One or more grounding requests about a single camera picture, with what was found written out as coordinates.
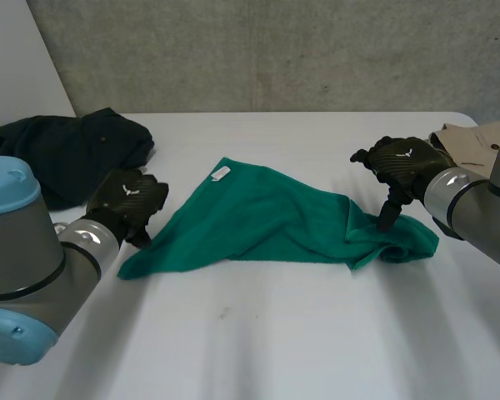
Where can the teal towel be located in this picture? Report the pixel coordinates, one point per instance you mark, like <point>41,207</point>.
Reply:
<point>266,216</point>

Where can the beige shorts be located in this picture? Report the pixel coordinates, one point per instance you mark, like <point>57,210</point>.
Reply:
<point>468,146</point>

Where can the dark blue cloth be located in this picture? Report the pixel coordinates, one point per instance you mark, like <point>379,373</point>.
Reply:
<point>71,150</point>

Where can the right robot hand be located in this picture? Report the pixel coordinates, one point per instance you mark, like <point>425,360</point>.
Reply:
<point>400,160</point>

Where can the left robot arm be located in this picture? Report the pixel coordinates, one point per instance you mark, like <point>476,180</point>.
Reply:
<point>37,258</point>

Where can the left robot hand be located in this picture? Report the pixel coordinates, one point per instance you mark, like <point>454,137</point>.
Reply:
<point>129,196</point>

